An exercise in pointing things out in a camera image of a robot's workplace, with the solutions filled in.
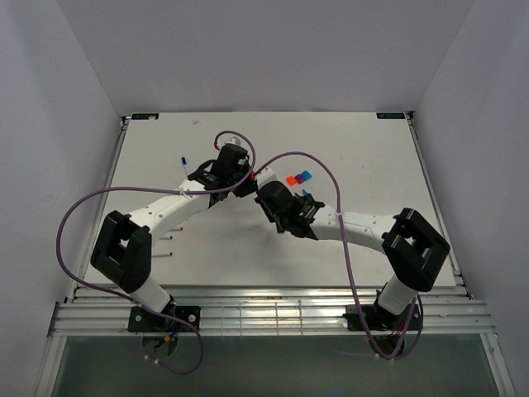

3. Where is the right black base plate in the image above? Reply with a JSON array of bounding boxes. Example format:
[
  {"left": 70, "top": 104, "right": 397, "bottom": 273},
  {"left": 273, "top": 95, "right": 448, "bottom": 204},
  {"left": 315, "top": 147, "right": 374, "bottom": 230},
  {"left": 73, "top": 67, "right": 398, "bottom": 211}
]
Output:
[{"left": 342, "top": 304, "right": 422, "bottom": 332}]

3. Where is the orange highlighter cap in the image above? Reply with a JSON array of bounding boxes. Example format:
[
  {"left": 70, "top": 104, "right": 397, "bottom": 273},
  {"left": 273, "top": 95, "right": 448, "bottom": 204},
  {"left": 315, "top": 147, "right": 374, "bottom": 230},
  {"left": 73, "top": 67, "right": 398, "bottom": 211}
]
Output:
[{"left": 286, "top": 176, "right": 298, "bottom": 186}]

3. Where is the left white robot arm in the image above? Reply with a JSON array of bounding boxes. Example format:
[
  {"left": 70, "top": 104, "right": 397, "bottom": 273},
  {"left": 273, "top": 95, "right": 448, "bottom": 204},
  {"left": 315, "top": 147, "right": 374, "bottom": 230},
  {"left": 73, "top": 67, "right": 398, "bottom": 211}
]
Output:
[{"left": 90, "top": 165, "right": 252, "bottom": 331}]

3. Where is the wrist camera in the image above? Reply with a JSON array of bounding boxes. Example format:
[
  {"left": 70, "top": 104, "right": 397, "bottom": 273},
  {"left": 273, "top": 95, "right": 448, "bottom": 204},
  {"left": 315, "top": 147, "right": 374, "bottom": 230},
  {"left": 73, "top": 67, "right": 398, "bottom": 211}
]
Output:
[
  {"left": 254, "top": 166, "right": 278, "bottom": 190},
  {"left": 211, "top": 136, "right": 250, "bottom": 183}
]

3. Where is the right blue corner label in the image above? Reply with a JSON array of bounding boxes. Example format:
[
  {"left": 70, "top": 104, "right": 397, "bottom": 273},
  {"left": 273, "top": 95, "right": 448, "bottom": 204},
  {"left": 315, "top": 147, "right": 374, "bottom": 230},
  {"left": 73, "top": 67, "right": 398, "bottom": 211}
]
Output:
[{"left": 376, "top": 112, "right": 406, "bottom": 120}]

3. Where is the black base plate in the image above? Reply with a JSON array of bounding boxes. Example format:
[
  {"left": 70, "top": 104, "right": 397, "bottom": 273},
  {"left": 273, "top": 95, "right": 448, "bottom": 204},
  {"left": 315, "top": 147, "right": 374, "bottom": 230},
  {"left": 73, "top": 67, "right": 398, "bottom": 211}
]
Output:
[
  {"left": 126, "top": 305, "right": 202, "bottom": 333},
  {"left": 342, "top": 304, "right": 422, "bottom": 332}
]

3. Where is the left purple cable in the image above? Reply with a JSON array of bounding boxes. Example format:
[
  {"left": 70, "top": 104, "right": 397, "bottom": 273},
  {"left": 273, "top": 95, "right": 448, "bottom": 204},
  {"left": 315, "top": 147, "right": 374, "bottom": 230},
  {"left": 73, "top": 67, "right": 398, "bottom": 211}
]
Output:
[{"left": 55, "top": 130, "right": 257, "bottom": 375}]

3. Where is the left blue corner label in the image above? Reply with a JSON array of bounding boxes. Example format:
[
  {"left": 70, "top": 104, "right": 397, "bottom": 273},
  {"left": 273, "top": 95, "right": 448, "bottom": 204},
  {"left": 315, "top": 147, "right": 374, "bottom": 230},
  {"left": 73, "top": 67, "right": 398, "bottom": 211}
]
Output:
[{"left": 131, "top": 113, "right": 160, "bottom": 120}]

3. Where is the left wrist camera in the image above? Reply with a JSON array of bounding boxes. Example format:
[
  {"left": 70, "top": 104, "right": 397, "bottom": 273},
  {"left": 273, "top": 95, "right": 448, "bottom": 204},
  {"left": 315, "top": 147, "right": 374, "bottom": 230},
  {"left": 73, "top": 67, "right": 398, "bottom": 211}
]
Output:
[{"left": 211, "top": 136, "right": 250, "bottom": 183}]

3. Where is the blue corner label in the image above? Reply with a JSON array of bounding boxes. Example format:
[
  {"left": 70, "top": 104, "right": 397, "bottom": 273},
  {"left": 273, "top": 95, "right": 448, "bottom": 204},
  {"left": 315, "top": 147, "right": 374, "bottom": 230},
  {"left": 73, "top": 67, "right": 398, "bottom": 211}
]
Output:
[
  {"left": 376, "top": 112, "right": 406, "bottom": 120},
  {"left": 131, "top": 113, "right": 160, "bottom": 120}
]

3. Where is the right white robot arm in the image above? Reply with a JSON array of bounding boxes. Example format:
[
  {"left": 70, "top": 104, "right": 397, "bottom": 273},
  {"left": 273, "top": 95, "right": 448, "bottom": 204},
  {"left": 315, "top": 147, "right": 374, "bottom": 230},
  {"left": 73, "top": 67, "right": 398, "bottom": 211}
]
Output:
[{"left": 255, "top": 181, "right": 450, "bottom": 328}]

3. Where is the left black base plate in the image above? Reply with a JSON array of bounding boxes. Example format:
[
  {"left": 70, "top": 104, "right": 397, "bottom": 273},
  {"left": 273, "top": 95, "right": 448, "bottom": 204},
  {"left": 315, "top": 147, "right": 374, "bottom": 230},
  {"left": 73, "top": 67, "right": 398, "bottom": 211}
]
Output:
[{"left": 126, "top": 305, "right": 202, "bottom": 333}]

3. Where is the aluminium frame rail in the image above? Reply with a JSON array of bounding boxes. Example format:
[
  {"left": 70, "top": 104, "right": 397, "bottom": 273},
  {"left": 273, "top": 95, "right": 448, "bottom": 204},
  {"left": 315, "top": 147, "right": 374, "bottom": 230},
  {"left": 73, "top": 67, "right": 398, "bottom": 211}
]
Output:
[{"left": 49, "top": 286, "right": 495, "bottom": 337}]

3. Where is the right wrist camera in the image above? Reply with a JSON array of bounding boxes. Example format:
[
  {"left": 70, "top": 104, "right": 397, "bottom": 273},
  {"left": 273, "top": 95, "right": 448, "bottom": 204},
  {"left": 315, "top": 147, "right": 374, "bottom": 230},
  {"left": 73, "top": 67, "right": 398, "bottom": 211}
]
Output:
[{"left": 254, "top": 166, "right": 278, "bottom": 190}]

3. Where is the black thin pen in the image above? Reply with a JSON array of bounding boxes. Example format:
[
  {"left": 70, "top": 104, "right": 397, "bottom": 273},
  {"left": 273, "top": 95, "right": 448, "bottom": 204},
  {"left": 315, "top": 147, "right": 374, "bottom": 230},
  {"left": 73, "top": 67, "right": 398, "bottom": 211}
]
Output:
[{"left": 151, "top": 252, "right": 173, "bottom": 258}]

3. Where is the purple highlighter cap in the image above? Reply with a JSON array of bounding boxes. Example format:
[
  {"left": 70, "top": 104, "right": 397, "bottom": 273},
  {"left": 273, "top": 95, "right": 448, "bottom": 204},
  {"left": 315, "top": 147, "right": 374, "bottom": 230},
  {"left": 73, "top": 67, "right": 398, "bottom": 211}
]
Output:
[{"left": 294, "top": 174, "right": 305, "bottom": 184}]

